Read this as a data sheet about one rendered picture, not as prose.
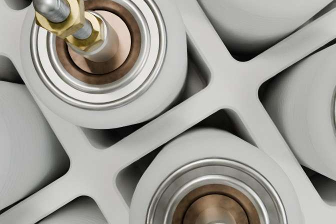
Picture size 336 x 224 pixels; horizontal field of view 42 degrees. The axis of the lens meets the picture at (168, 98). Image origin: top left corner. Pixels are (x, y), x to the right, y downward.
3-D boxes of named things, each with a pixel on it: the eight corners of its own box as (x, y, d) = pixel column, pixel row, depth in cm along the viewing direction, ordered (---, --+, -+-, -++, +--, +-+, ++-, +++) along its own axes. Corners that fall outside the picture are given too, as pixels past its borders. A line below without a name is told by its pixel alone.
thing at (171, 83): (205, 51, 42) (217, 5, 24) (158, 140, 42) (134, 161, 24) (117, 5, 43) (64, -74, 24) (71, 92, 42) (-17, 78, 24)
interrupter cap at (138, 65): (192, 14, 24) (192, 11, 24) (127, 135, 24) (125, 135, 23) (73, -48, 25) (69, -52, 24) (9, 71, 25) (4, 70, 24)
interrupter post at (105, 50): (129, 33, 24) (119, 21, 21) (108, 72, 24) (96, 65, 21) (91, 14, 25) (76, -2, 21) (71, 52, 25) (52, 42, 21)
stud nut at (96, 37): (112, 26, 21) (109, 22, 20) (95, 57, 21) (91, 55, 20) (76, 7, 21) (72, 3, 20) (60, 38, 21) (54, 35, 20)
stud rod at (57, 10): (106, 33, 23) (64, -6, 15) (97, 50, 23) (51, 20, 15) (89, 25, 23) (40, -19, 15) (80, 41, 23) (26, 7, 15)
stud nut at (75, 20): (95, 7, 17) (90, 1, 16) (74, 45, 17) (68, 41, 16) (52, -16, 17) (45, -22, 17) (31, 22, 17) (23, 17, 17)
